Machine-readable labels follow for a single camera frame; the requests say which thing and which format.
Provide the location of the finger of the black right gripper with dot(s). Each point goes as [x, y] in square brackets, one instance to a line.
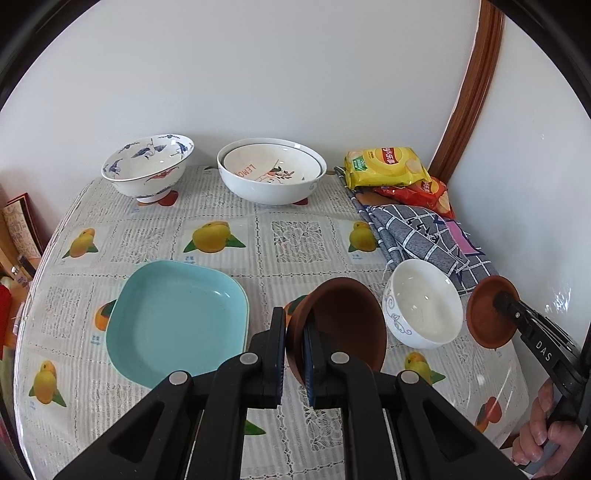
[521, 316]

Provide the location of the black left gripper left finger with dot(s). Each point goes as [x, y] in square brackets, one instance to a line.
[191, 427]

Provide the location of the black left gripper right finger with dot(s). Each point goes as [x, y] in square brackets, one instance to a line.
[396, 426]

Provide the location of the small brown wooden bowl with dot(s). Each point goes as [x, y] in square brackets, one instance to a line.
[488, 319]

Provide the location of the teal square plate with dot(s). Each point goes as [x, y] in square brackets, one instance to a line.
[173, 316]

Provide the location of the person's right hand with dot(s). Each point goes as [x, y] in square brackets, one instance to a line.
[527, 447]

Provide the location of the fruit print tablecloth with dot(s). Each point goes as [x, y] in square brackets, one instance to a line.
[288, 252]

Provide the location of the small white bowl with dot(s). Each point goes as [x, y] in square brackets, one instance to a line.
[421, 306]

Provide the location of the grey checked cloth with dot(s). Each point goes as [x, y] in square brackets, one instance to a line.
[401, 232]

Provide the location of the red chips bag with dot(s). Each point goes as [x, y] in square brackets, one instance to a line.
[431, 194]

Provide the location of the yellow chips bag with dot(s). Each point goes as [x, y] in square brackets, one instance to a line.
[389, 166]

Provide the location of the red paper bag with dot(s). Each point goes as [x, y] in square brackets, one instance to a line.
[5, 306]

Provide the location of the patterned gift box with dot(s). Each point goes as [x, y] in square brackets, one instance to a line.
[21, 224]

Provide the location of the large white bowl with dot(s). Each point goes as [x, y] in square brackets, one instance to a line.
[265, 193]

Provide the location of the blue patterned porcelain bowl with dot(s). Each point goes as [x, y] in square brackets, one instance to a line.
[148, 168]

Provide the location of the lemon print inner bowl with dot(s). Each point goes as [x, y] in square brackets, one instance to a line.
[273, 164]

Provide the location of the brown wooden door frame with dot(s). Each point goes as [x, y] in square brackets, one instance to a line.
[473, 92]

